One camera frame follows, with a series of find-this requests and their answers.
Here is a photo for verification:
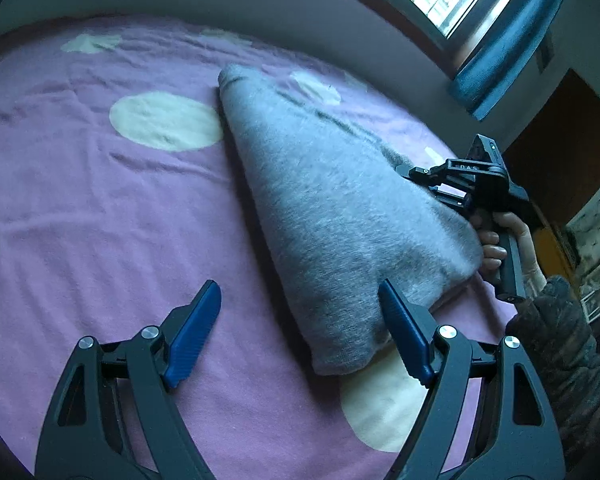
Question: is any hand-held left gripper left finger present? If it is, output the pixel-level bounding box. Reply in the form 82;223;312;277
34;280;222;480

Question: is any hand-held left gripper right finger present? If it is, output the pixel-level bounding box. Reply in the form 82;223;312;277
378;279;567;480

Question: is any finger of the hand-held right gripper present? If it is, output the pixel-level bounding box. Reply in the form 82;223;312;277
430;183;476;210
394;160;454;184

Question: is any grey knit sweater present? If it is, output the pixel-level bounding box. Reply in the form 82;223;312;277
216;64;484;377

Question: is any person's right hand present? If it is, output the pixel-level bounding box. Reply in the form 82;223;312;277
469;211;537;282

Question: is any brown wooden door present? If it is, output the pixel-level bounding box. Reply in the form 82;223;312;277
502;69;600;227

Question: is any blue curtain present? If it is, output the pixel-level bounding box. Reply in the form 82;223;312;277
447;0;577;121

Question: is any pink dotted bed sheet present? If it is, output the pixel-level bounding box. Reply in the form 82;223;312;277
0;15;521;480

